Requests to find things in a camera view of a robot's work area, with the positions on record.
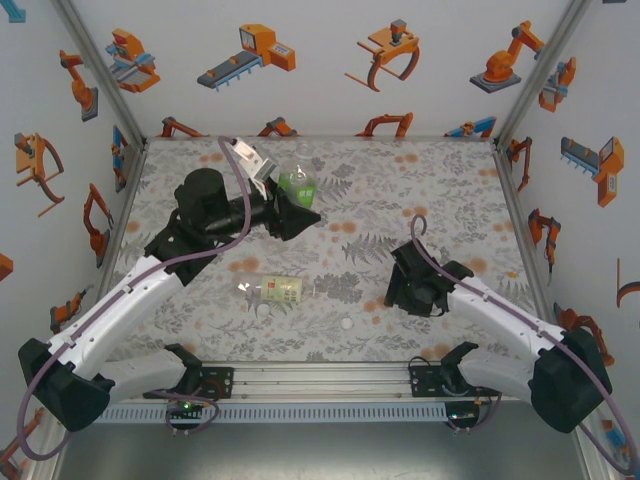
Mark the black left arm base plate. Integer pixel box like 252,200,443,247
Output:
143,367,235,400

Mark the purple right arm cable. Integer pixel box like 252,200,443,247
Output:
410,214,640,477

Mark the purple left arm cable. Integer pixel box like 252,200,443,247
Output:
17,135,251,460

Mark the aluminium table back rail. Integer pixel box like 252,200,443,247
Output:
143,132,497,143

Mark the slotted grey cable duct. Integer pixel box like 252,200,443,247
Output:
94,403,448,424

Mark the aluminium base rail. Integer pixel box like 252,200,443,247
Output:
99,360,536,404

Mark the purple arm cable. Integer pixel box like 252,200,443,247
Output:
17,135,251,460
410,214,640,477

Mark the aluminium table side rail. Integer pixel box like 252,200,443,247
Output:
492,139,561,331
92,139,149,301

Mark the aluminium corner post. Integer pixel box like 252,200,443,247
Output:
493,0,594,149
49,0,149,151

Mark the beige label plastic bottle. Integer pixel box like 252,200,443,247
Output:
238,273,307,316

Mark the floral patterned table cloth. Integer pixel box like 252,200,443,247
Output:
84,138,557,363

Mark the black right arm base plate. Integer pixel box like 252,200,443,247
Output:
408,366,481,400

